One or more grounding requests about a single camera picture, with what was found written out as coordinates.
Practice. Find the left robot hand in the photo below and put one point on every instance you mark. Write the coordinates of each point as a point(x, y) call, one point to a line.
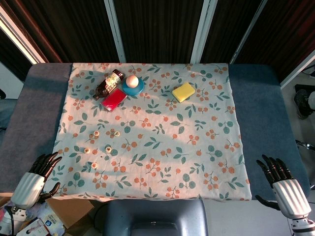
point(29, 186)

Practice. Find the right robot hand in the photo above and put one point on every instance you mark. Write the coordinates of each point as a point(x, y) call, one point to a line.
point(291, 194)

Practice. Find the small white cap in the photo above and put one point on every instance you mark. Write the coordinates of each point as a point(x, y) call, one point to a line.
point(108, 149)
point(116, 133)
point(96, 133)
point(86, 150)

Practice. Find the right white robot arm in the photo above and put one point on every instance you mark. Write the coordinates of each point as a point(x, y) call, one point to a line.
point(301, 226)

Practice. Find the white blue printed packet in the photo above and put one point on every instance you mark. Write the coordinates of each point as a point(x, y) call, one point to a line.
point(50, 221)

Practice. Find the pink white printed box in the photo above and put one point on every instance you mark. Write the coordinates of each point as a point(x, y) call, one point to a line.
point(33, 228)

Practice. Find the chrome metal rod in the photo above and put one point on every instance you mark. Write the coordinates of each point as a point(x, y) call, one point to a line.
point(306, 145)

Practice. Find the blue fabric table cover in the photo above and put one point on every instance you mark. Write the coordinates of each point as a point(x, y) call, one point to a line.
point(265, 110)

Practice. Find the black shoe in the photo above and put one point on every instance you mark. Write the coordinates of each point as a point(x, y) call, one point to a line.
point(301, 104)

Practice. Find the pale trouser leg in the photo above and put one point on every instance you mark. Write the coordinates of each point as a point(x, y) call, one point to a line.
point(312, 98)

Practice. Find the black floor mat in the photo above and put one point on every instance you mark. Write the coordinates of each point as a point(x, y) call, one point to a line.
point(304, 87)

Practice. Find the red flat tin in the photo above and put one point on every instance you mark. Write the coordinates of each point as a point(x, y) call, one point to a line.
point(113, 100)

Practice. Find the brown glass bottle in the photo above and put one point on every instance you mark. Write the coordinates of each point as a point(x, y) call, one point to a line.
point(108, 84)

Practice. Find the blue grey moulded base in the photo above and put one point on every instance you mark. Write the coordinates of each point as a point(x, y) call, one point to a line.
point(157, 211)

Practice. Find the floral printed tablecloth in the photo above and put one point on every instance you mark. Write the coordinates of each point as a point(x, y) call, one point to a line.
point(157, 147)

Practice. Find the blue round plate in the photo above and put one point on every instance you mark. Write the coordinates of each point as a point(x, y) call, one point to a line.
point(134, 91)

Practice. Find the pale pink ball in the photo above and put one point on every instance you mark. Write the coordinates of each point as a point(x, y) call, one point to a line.
point(132, 81)

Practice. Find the yellow sponge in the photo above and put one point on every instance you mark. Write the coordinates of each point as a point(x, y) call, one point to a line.
point(183, 91)

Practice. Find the brown curtain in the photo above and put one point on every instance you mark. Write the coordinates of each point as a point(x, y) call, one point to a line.
point(37, 29)

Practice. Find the white angled frame bar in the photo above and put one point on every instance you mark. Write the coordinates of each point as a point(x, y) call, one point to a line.
point(297, 71)

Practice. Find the white window frame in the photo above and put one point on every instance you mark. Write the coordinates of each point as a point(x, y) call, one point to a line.
point(19, 37)

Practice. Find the white metal partition post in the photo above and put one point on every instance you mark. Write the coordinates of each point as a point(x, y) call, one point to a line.
point(115, 29)
point(204, 29)
point(248, 29)

